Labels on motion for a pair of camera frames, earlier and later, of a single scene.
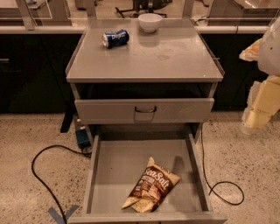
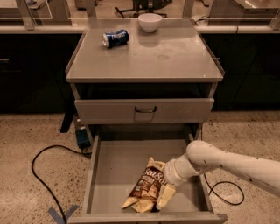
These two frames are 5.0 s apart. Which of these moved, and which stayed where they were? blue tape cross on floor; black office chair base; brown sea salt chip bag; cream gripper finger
Moved: cream gripper finger
Stayed: brown sea salt chip bag; black office chair base; blue tape cross on floor
